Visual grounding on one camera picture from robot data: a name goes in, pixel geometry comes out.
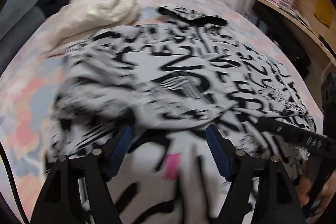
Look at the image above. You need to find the white black graffiti print jacket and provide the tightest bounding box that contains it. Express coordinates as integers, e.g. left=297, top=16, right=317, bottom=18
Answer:
left=45, top=6, right=316, bottom=223

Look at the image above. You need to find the person right hand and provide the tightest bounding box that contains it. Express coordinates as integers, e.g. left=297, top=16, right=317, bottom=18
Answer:
left=295, top=159, right=335, bottom=223

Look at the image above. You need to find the pastel tie-dye bed cover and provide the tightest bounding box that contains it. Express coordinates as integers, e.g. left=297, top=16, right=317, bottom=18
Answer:
left=1, top=0, right=323, bottom=223

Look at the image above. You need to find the yellow envelope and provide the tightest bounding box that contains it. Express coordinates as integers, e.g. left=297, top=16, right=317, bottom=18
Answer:
left=314, top=0, right=333, bottom=28

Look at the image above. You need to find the wooden desk shelf unit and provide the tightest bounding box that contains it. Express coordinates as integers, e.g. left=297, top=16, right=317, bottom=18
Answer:
left=255, top=0, right=335, bottom=73

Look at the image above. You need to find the rolled blue-grey blanket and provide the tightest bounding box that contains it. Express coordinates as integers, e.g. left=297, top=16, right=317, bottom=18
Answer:
left=0, top=0, right=46, bottom=72

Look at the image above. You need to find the cream puffer jacket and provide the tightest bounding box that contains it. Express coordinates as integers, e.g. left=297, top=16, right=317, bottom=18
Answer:
left=48, top=0, right=141, bottom=57

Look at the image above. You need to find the black garment by bed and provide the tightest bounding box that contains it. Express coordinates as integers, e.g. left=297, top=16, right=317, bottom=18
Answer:
left=36, top=0, right=70, bottom=18

